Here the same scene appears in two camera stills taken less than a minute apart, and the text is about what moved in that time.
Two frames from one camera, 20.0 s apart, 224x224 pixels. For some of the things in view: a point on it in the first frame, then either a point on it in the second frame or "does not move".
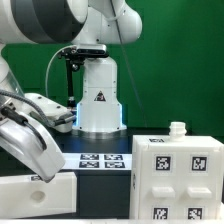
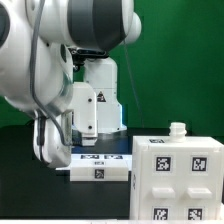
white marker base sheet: [98, 161] does not move
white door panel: [162, 185] does not move
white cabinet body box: [176, 176] does not move
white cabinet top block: [27, 196] → [98, 170]
